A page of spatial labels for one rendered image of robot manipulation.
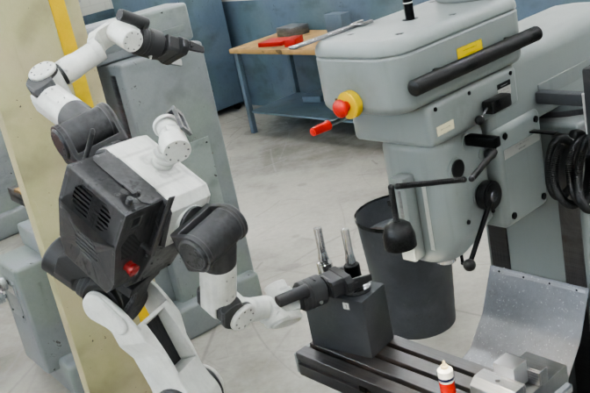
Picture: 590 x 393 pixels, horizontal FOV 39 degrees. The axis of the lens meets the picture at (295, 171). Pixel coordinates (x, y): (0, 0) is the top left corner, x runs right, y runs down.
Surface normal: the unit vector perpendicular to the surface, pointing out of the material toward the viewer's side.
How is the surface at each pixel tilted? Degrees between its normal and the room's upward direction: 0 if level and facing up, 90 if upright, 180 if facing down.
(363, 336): 90
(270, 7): 90
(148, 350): 115
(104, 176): 35
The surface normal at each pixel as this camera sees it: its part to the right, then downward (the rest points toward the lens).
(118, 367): 0.66, 0.11
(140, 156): 0.34, -0.78
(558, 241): -0.73, 0.35
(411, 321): -0.25, 0.42
